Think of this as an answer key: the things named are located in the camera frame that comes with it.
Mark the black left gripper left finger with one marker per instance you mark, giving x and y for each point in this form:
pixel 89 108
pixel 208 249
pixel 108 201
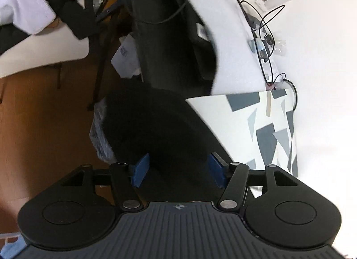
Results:
pixel 125 179

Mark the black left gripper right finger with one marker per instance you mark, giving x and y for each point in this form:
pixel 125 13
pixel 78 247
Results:
pixel 232 178

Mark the white paper sheet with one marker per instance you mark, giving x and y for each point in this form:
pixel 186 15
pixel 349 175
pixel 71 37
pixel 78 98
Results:
pixel 125 61

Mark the small grey charger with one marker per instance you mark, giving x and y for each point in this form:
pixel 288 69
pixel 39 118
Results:
pixel 256 45

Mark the geometric patterned table cloth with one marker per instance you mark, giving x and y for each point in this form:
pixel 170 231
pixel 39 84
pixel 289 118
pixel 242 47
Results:
pixel 254 128

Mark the grey plastic bag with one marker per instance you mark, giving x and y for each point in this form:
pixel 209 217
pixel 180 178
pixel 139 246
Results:
pixel 97 136

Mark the black and white jacket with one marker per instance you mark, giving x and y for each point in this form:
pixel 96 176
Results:
pixel 150 116

